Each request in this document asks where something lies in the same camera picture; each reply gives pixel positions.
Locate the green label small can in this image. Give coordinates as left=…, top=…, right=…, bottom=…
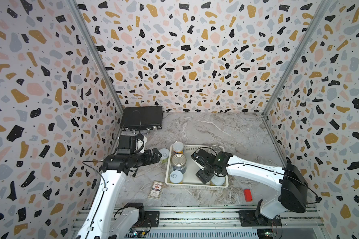
left=159, top=148, right=170, bottom=163

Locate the orange green lidded can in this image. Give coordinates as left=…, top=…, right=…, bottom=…
left=210, top=176, right=225, bottom=186

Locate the blue label can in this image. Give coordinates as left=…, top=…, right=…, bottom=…
left=171, top=153, right=186, bottom=174

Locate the yellow label small can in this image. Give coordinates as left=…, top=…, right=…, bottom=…
left=169, top=170, right=183, bottom=184

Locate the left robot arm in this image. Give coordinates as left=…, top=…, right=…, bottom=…
left=76, top=148, right=162, bottom=239

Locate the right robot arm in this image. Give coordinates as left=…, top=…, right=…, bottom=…
left=191, top=148, right=308, bottom=225

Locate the white perforated plastic basket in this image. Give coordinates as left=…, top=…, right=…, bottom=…
left=165, top=144, right=229, bottom=190

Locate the black hard case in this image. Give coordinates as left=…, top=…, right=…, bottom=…
left=120, top=106, right=163, bottom=131

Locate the small red block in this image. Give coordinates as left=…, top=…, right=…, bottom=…
left=243, top=189, right=253, bottom=202

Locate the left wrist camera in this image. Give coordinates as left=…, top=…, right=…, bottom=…
left=116, top=134, right=147, bottom=155

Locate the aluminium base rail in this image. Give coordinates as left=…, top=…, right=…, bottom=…
left=71, top=204, right=318, bottom=239

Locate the aluminium corner frame post left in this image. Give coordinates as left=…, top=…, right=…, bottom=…
left=66, top=0, right=123, bottom=114

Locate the aluminium corner frame post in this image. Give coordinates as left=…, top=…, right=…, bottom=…
left=262, top=0, right=332, bottom=120
left=66, top=0, right=123, bottom=114

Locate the aluminium corner frame post right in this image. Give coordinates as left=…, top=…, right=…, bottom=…
left=262, top=0, right=332, bottom=120

